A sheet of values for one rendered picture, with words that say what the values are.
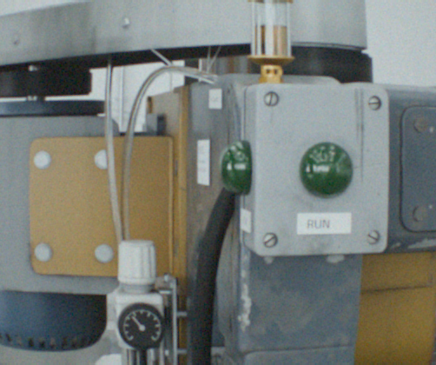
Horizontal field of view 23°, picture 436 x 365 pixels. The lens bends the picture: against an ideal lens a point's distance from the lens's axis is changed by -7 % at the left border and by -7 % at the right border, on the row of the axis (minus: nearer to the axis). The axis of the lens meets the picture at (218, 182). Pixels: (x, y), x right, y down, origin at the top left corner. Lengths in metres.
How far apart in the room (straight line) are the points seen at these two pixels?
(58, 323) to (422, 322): 0.35
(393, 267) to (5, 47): 0.41
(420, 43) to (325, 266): 5.53
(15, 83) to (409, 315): 0.44
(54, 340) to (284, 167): 0.52
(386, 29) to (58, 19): 5.20
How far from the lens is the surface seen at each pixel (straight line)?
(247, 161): 0.60
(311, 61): 0.76
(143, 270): 0.85
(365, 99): 0.60
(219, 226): 0.65
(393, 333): 0.99
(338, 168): 0.58
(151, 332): 0.84
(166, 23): 0.85
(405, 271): 0.93
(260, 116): 0.59
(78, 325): 1.07
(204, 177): 0.77
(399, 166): 0.66
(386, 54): 6.09
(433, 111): 0.67
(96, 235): 1.01
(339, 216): 0.60
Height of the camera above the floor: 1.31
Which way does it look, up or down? 3 degrees down
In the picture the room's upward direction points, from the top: 1 degrees clockwise
